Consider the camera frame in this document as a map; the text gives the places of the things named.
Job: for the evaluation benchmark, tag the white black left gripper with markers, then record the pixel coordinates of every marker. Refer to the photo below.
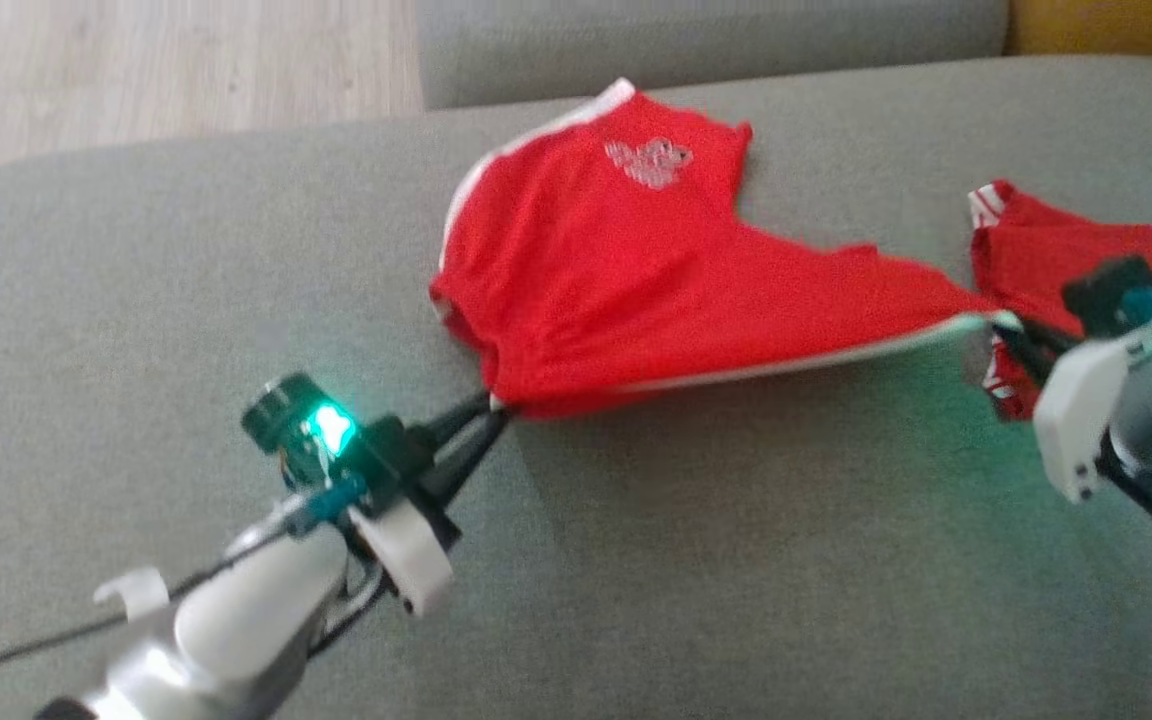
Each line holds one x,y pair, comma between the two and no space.
411,560

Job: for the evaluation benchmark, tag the grey sofa seat cushion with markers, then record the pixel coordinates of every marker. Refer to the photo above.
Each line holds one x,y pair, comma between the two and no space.
186,300

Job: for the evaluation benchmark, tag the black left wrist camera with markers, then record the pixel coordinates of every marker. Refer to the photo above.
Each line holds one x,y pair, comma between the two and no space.
281,415

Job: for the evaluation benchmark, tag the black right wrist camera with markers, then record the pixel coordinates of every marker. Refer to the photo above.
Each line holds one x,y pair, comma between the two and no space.
1106,295

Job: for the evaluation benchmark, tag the red and white shorts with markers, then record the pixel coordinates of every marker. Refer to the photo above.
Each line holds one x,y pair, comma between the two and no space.
1046,260

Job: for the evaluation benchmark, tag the grey sofa back cushion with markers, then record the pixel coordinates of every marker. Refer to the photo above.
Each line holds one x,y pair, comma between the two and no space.
686,45

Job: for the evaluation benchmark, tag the red Bulls jersey top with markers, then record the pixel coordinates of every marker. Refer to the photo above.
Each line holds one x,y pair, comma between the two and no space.
616,280

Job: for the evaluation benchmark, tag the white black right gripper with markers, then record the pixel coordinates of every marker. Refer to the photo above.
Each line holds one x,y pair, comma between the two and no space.
1076,420

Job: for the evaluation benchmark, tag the yellow wooden furniture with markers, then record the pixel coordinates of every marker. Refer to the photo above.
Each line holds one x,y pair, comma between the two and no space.
1116,25

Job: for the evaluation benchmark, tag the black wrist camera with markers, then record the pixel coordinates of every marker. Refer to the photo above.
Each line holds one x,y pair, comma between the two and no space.
1106,295
281,415

